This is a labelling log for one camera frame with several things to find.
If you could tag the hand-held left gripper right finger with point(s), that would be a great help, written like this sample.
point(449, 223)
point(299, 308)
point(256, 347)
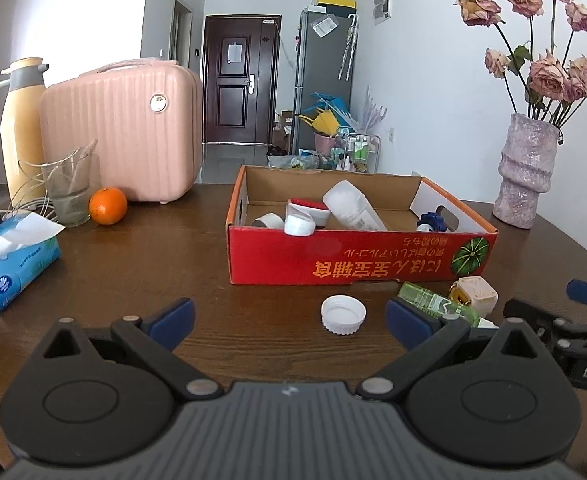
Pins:
point(407, 325)

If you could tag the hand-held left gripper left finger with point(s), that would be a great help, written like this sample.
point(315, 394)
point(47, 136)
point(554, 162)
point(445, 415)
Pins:
point(172, 322)

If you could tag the green transparent bottle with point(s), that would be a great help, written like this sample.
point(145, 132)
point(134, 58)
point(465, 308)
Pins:
point(423, 296)

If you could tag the white ribbed jar lid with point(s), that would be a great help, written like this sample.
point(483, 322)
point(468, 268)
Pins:
point(343, 316)

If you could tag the beige cube container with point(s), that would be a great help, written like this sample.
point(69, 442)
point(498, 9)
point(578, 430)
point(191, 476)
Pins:
point(478, 292)

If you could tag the red cardboard box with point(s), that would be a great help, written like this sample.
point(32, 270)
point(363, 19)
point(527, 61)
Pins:
point(363, 260)

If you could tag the blue plastic bottle cap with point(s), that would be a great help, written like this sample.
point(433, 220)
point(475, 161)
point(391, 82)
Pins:
point(429, 221)

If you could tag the large white plastic bottle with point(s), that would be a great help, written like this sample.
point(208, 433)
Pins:
point(353, 205)

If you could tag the red and white lint brush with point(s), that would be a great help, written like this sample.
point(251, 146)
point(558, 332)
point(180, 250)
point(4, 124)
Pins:
point(319, 214)

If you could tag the orange fruit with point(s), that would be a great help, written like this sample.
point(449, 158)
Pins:
point(108, 206)

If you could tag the pale purple textured vase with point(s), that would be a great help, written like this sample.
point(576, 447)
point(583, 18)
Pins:
point(526, 170)

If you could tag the blue tissue pack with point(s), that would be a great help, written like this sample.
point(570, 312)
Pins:
point(18, 270)

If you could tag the clear glass cup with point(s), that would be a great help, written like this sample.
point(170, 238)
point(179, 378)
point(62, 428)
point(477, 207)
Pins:
point(68, 195)

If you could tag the pink hard-shell suitcase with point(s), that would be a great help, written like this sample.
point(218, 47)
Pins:
point(123, 135)

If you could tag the pink waste bin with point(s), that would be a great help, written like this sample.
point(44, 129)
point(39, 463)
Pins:
point(325, 144)

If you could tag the pale purple dried stems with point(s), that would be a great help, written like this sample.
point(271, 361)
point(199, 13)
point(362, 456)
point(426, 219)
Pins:
point(375, 112)

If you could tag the yellow plastic object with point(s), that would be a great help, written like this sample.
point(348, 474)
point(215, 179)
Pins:
point(323, 122)

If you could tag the dark brown entrance door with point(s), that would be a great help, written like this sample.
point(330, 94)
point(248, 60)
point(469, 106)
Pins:
point(233, 110)

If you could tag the blue plastic object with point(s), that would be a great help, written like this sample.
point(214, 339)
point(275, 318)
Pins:
point(331, 100)

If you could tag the yellow thermos jug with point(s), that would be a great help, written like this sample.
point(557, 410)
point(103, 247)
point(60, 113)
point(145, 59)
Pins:
point(23, 125)

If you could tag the grey refrigerator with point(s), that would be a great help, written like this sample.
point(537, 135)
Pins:
point(323, 70)

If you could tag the white paper notice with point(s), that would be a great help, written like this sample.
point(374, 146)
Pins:
point(236, 52)

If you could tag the clear folded umbrella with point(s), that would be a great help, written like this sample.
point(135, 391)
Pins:
point(349, 40)

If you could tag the clear plastic document sleeve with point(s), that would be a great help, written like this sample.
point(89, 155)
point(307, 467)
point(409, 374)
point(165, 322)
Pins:
point(323, 26)

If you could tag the yellow box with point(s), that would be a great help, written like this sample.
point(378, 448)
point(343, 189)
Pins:
point(337, 1)

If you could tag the grey interior door frame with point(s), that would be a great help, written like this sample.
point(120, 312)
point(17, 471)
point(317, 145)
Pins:
point(176, 30)

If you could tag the white wall panel box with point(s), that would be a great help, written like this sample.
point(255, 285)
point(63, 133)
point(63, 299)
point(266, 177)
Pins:
point(382, 2)

